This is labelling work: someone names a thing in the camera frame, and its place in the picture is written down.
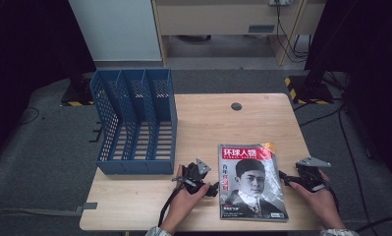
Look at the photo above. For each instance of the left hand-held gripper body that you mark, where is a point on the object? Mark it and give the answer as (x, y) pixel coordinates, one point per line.
(193, 177)

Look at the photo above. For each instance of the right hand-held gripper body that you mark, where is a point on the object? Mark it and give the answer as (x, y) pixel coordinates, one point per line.
(309, 178)

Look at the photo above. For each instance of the magazine with portrait cover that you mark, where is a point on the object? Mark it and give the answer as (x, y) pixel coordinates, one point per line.
(249, 193)

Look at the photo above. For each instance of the blue plastic file rack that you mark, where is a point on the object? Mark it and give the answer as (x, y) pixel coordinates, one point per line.
(134, 167)

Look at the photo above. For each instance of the person's left hand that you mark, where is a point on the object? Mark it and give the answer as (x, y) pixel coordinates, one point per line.
(183, 203)

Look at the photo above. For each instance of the person's right hand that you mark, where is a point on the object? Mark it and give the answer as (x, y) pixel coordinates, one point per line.
(324, 203)

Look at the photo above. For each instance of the dark round table grommet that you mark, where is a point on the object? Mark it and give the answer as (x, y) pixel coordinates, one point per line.
(236, 106)

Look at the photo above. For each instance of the black stand with striped base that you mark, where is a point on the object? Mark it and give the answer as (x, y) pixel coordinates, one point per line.
(77, 95)
(313, 88)

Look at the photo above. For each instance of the black tape pieces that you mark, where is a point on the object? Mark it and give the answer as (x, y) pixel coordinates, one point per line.
(96, 132)

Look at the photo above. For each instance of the grey tape strip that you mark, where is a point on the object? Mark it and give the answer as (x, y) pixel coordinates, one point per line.
(88, 206)

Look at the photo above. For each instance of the dark curtain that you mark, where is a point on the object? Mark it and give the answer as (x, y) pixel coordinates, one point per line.
(23, 49)
(373, 65)

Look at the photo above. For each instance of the beige wooden desk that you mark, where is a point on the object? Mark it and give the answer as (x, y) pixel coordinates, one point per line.
(216, 16)

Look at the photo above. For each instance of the white cabinet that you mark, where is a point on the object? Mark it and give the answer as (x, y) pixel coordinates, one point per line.
(118, 29)

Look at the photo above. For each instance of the white power strip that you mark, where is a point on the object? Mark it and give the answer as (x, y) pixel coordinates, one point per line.
(280, 2)

